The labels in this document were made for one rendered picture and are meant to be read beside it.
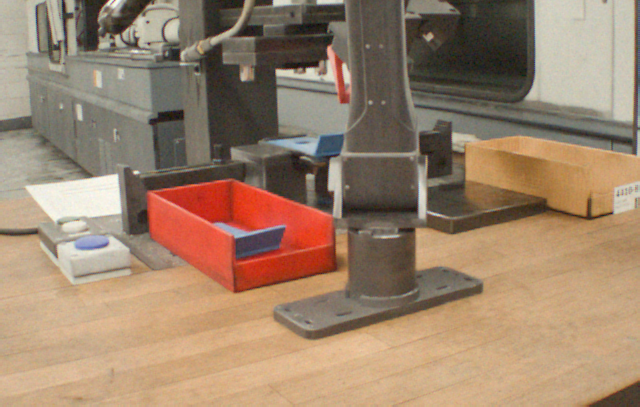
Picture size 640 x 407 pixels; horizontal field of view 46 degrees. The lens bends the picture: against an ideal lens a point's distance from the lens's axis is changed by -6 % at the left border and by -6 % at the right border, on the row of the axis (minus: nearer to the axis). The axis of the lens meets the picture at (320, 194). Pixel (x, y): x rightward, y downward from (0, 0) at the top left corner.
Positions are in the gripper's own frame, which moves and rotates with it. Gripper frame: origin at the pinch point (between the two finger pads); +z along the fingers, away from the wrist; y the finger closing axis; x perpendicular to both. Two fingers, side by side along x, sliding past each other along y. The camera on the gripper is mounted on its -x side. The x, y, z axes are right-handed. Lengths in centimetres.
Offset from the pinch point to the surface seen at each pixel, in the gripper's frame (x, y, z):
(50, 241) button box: 37.5, -0.3, 15.1
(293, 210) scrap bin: 12.6, -11.1, 5.7
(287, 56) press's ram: 4.1, 10.8, -0.9
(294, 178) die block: 3.5, 2.8, 13.4
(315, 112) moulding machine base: -68, 101, 75
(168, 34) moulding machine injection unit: -112, 327, 173
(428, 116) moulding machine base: -65, 51, 42
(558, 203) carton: -24.5, -17.9, 5.6
